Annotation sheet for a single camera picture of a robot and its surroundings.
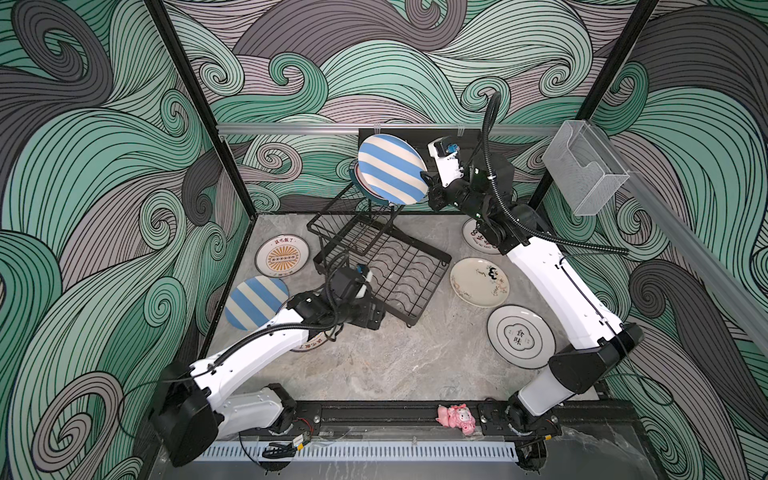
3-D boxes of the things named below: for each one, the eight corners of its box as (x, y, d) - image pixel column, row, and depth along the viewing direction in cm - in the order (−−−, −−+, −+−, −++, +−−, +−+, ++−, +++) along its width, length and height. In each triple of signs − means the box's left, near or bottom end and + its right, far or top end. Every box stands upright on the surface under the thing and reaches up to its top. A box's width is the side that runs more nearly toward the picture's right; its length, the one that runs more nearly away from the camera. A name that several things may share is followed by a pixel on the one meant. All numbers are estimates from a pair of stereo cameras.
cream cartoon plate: (455, 307, 96) (457, 304, 94) (447, 261, 108) (448, 257, 106) (514, 307, 96) (517, 304, 94) (499, 261, 108) (501, 257, 106)
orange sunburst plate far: (251, 277, 104) (249, 273, 102) (264, 238, 115) (262, 234, 114) (305, 277, 104) (303, 273, 102) (312, 238, 115) (311, 234, 114)
